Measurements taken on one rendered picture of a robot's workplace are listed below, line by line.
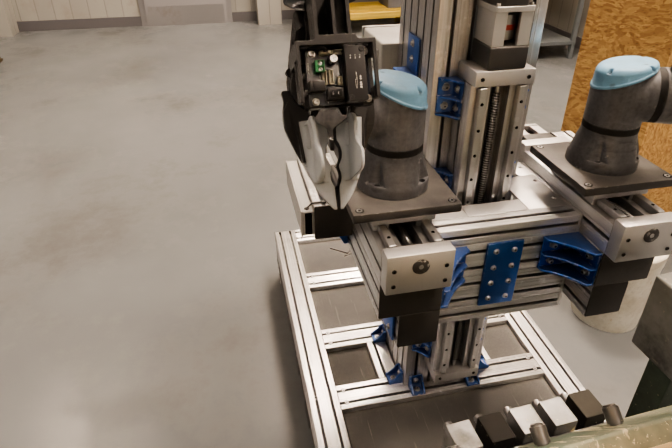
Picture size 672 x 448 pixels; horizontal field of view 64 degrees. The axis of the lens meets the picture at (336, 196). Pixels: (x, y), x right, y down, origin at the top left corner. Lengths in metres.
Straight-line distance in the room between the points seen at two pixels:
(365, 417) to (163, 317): 1.06
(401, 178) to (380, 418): 0.88
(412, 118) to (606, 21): 1.79
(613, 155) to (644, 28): 1.38
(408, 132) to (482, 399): 1.03
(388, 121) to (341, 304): 1.16
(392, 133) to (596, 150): 0.48
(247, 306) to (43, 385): 0.80
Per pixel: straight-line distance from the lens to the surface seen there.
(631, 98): 1.26
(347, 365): 1.86
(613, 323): 2.49
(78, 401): 2.23
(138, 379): 2.22
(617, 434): 0.93
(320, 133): 0.52
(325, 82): 0.48
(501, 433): 1.05
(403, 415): 1.74
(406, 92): 1.00
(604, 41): 2.73
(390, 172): 1.06
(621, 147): 1.29
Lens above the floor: 1.59
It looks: 30 degrees down
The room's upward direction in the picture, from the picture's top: straight up
